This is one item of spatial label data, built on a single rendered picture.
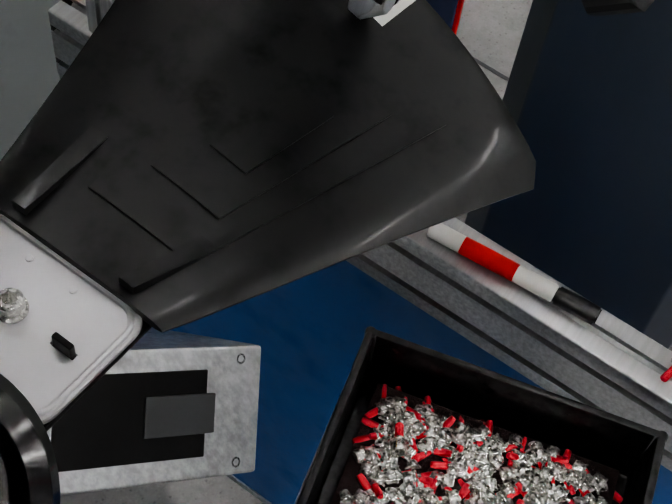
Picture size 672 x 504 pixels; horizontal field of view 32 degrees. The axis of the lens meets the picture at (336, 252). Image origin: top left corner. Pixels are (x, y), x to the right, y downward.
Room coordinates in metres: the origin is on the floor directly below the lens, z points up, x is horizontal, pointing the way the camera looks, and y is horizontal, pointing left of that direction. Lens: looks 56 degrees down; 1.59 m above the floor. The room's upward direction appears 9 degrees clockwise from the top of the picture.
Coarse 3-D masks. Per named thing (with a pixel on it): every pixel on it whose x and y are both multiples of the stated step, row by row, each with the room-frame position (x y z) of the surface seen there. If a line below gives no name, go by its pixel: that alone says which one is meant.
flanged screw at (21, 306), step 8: (8, 288) 0.23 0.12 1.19; (16, 288) 0.23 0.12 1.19; (0, 296) 0.23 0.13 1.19; (8, 296) 0.23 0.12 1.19; (16, 296) 0.23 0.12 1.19; (0, 304) 0.22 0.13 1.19; (8, 304) 0.23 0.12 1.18; (16, 304) 0.23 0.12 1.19; (24, 304) 0.23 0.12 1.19; (0, 312) 0.22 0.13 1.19; (8, 312) 0.22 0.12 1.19; (16, 312) 0.22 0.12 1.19; (24, 312) 0.23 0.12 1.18; (0, 320) 0.22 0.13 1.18; (8, 320) 0.22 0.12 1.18; (16, 320) 0.22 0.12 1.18
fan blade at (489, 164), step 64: (128, 0) 0.39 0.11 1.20; (192, 0) 0.40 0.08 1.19; (256, 0) 0.41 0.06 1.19; (320, 0) 0.42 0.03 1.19; (128, 64) 0.36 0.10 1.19; (192, 64) 0.36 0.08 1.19; (256, 64) 0.37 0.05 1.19; (320, 64) 0.38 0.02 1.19; (384, 64) 0.39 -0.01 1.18; (448, 64) 0.41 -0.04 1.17; (64, 128) 0.32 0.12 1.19; (128, 128) 0.32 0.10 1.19; (192, 128) 0.33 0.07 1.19; (256, 128) 0.33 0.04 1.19; (320, 128) 0.34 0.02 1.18; (384, 128) 0.36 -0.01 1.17; (448, 128) 0.37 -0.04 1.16; (512, 128) 0.39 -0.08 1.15; (0, 192) 0.28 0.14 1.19; (64, 192) 0.28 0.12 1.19; (128, 192) 0.29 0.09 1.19; (192, 192) 0.29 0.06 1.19; (256, 192) 0.30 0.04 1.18; (320, 192) 0.31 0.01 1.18; (384, 192) 0.32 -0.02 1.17; (448, 192) 0.34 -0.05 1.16; (512, 192) 0.36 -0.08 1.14; (64, 256) 0.25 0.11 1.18; (128, 256) 0.26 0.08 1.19; (192, 256) 0.26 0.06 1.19; (256, 256) 0.27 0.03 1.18; (320, 256) 0.28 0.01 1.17; (192, 320) 0.24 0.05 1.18
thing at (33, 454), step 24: (0, 384) 0.17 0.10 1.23; (0, 408) 0.16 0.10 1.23; (24, 408) 0.17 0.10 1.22; (0, 432) 0.16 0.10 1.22; (24, 432) 0.16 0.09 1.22; (0, 456) 0.16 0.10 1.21; (24, 456) 0.16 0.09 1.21; (48, 456) 0.16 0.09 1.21; (0, 480) 0.15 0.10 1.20; (24, 480) 0.15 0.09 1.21; (48, 480) 0.15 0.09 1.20
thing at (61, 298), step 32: (0, 224) 0.27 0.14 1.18; (0, 256) 0.25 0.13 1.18; (32, 256) 0.25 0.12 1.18; (0, 288) 0.24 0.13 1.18; (32, 288) 0.24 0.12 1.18; (64, 288) 0.24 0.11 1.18; (96, 288) 0.24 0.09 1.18; (32, 320) 0.22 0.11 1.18; (64, 320) 0.23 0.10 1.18; (96, 320) 0.23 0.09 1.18; (128, 320) 0.23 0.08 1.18; (0, 352) 0.21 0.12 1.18; (32, 352) 0.21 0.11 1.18; (96, 352) 0.21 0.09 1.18; (32, 384) 0.20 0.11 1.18; (64, 384) 0.20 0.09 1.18
